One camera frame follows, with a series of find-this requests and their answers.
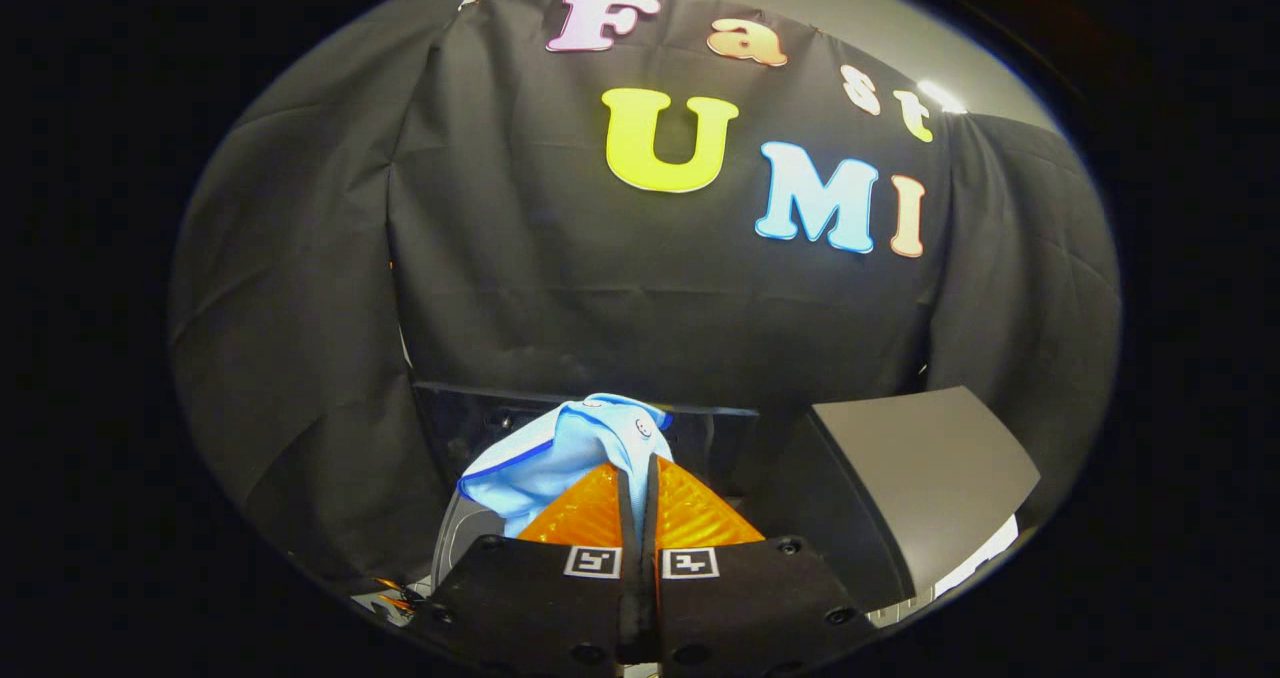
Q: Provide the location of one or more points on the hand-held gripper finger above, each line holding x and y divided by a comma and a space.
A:
628, 558
652, 558

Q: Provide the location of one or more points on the light blue polo shirt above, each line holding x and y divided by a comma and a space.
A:
560, 453

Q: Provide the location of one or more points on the grey cabinet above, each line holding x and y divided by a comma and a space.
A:
920, 468

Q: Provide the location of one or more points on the black backdrop cloth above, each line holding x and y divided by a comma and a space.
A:
560, 278

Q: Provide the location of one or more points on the ceiling light panel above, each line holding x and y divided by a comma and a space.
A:
940, 96

